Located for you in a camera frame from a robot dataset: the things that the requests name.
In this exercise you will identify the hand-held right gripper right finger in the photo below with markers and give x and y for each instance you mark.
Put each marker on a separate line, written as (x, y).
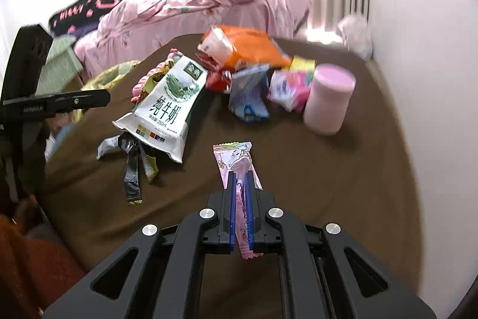
(249, 214)

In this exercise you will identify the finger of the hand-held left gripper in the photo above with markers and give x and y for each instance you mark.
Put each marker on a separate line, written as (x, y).
(74, 101)

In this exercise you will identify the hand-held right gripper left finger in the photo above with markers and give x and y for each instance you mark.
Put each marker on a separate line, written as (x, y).
(232, 214)

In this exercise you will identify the bin with yellow bag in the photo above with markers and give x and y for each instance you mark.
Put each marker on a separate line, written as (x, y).
(106, 74)

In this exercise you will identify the pink candy wrapper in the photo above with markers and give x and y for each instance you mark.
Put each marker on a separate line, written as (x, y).
(235, 158)

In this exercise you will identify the white green milk carton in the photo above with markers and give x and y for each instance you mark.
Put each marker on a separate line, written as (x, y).
(164, 109)

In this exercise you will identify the pink floral tissue pack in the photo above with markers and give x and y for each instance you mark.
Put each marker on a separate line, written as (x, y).
(289, 89)

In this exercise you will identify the orange snack bag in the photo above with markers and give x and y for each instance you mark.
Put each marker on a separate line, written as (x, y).
(250, 46)

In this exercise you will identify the green checkered cloth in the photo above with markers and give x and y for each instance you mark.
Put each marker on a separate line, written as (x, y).
(61, 61)

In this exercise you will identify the white foil wrapper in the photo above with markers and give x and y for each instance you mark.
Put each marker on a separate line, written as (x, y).
(108, 146)

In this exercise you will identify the black Hello Kitty pillow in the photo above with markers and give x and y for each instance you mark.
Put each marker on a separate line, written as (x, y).
(80, 10)

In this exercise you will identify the pink twisted wrapper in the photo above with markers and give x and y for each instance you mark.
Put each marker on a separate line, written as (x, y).
(157, 70)

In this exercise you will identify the black strip wrapper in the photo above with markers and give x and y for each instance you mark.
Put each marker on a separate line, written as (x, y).
(132, 177)

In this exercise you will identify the olive green wrapper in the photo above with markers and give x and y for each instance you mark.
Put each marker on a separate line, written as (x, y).
(150, 165)

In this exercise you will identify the blue grey packet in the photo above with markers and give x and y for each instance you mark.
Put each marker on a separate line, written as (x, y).
(248, 94)

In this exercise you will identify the red snack wrapper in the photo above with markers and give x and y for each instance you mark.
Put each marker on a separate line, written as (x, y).
(214, 80)

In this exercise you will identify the pink cup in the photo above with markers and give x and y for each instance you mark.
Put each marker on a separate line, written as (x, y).
(326, 102)

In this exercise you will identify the pink floral quilt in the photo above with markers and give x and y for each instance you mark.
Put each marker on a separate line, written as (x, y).
(179, 8)

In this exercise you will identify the yellow packet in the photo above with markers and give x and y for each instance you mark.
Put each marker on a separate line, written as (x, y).
(303, 64)

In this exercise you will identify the person's orange clothing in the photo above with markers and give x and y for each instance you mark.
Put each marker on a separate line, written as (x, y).
(33, 266)

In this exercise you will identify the white plastic bag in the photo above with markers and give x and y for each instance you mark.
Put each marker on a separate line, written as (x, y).
(356, 33)

